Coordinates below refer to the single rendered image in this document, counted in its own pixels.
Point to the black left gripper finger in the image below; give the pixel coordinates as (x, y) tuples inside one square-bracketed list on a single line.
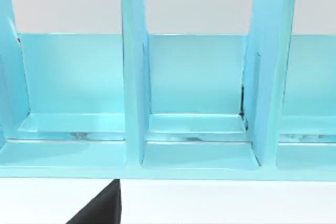
[(105, 205)]

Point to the light blue rack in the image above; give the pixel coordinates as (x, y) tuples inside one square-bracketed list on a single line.
[(183, 90)]

